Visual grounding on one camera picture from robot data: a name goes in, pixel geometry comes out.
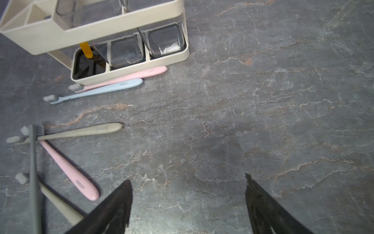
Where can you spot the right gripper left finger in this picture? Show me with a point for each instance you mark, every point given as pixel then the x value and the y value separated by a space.
pixel 111 216

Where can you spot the pink toothbrush near holder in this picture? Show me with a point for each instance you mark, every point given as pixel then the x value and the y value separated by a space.
pixel 78 88

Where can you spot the grey-green toothbrush vertical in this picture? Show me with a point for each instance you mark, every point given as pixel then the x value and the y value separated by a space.
pixel 35 181

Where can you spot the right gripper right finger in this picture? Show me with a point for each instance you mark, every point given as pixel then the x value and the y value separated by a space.
pixel 266 215

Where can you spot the beige toothbrush upper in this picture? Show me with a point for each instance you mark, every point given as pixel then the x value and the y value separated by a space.
pixel 87 131

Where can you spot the yellow toothbrush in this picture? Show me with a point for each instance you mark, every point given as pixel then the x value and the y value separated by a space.
pixel 85 47

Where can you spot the cream toothbrush holder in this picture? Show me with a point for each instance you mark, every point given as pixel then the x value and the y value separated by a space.
pixel 124 36

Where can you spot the pink toothbrush middle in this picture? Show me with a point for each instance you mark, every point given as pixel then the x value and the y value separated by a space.
pixel 77 178

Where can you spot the light blue toothbrush near holder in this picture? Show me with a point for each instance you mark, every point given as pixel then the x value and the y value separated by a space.
pixel 53 99

